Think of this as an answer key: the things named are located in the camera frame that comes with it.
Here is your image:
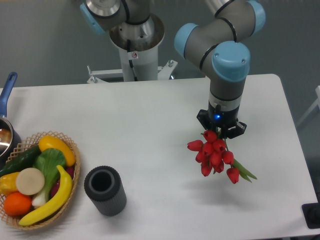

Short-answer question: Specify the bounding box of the black device at table edge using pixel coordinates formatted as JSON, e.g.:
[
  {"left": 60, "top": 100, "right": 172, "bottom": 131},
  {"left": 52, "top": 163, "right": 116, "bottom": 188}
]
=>
[{"left": 301, "top": 202, "right": 320, "bottom": 229}]

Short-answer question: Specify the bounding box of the blue handled saucepan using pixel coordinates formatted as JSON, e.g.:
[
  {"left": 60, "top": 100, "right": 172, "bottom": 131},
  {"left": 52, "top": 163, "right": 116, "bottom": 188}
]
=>
[{"left": 0, "top": 72, "right": 21, "bottom": 169}]

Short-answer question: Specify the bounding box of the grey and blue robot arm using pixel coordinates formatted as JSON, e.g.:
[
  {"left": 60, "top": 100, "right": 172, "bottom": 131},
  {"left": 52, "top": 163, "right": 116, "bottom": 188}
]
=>
[{"left": 80, "top": 0, "right": 266, "bottom": 139}]

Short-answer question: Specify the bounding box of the green bok choy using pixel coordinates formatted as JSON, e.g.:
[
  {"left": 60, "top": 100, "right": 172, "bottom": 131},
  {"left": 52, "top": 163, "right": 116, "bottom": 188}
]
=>
[{"left": 32, "top": 148, "right": 66, "bottom": 208}]

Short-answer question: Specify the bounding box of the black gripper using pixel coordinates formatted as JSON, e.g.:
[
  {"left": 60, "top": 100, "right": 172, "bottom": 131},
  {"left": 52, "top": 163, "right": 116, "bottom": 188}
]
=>
[{"left": 196, "top": 104, "right": 247, "bottom": 139}]

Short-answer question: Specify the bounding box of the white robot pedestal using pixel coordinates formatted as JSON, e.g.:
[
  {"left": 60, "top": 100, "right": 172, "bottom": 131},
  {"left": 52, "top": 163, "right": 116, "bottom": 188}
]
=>
[{"left": 87, "top": 13, "right": 178, "bottom": 84}]

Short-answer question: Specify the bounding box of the woven wicker basket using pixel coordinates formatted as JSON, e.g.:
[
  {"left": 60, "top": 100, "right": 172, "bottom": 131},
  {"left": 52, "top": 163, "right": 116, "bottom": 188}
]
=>
[{"left": 0, "top": 131, "right": 81, "bottom": 231}]

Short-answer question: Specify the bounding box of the red tulip bouquet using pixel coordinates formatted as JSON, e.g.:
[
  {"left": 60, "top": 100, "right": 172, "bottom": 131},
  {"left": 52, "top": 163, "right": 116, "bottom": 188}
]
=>
[{"left": 187, "top": 130, "right": 257, "bottom": 184}]

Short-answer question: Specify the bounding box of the beige round radish slice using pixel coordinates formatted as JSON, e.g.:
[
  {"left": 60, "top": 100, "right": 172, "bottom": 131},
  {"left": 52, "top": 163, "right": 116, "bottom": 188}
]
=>
[{"left": 15, "top": 167, "right": 45, "bottom": 196}]

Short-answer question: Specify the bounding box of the dark grey ribbed vase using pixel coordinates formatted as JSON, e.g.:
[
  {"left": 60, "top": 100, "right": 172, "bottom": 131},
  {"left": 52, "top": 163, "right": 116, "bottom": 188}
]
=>
[{"left": 84, "top": 165, "right": 127, "bottom": 217}]

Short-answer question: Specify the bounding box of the orange fruit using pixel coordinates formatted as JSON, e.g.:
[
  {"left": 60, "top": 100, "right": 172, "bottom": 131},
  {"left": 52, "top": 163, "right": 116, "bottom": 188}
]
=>
[{"left": 3, "top": 192, "right": 32, "bottom": 216}]

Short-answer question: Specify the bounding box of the white frame at right edge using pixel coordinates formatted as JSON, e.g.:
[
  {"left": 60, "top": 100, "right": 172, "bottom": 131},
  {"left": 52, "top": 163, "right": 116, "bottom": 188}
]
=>
[{"left": 296, "top": 85, "right": 320, "bottom": 131}]

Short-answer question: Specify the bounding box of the red vegetable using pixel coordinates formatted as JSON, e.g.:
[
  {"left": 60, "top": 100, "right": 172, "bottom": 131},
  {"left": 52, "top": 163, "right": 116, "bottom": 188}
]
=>
[{"left": 50, "top": 166, "right": 75, "bottom": 199}]

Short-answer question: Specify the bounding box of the yellow bell pepper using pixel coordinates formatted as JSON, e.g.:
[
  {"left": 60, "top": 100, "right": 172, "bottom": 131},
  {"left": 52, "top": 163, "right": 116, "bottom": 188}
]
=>
[{"left": 0, "top": 172, "right": 20, "bottom": 196}]

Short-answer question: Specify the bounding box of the green cucumber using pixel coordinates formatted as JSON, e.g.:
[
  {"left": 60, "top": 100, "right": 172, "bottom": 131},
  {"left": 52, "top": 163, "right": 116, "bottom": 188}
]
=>
[{"left": 0, "top": 145, "right": 42, "bottom": 177}]

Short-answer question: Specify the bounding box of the yellow banana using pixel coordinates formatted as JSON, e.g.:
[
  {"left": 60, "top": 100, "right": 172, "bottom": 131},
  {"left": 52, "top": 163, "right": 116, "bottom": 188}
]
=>
[{"left": 18, "top": 165, "right": 73, "bottom": 227}]

